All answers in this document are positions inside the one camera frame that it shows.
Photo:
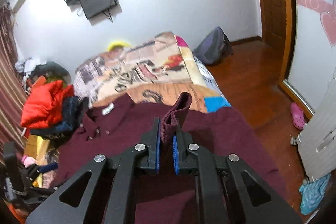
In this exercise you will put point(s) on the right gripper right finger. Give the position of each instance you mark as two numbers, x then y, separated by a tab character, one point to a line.
227	189

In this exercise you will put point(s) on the dark navy patterned garment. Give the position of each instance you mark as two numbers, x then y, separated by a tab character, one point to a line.
73	109

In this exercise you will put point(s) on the pink clog shoe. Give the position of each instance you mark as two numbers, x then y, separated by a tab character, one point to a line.
297	116

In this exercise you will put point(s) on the yellow round object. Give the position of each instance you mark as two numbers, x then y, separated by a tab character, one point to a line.
118	44

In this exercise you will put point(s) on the orange red garment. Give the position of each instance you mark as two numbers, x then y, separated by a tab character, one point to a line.
43	108

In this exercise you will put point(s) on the white ribbed storage box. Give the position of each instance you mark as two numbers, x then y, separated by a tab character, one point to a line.
316	142

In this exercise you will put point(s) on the pink heart wall decal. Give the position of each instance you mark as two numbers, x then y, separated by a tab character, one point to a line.
326	12

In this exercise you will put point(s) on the striped maroon curtain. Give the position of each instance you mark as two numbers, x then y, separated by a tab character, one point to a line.
13	96

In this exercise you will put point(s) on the printed plush blanket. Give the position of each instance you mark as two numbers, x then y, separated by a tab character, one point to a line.
156	71

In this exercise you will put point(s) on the brown wooden door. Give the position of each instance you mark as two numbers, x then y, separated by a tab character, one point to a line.
278	30

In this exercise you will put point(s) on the smaller black wall monitor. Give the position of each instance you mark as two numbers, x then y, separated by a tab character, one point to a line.
92	8

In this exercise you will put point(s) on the dark clutter pile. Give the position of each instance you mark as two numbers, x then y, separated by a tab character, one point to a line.
32	68

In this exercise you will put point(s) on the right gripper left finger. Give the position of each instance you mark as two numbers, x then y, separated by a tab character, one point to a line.
103	190

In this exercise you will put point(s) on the left black gripper device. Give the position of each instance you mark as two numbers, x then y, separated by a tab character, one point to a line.
17	181

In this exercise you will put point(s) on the teal patterned cloth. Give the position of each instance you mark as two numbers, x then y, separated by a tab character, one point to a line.
312	194

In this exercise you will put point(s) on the grey purple backpack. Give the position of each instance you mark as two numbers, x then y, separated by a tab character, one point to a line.
213	48

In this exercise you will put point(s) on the maroon jacket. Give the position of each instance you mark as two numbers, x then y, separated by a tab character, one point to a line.
165	197

